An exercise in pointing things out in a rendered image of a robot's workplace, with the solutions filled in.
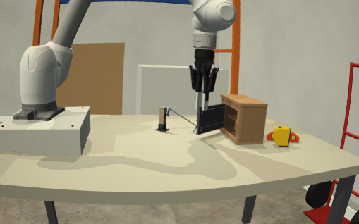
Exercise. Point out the brown wooden cabinet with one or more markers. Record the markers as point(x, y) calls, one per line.
point(250, 124)

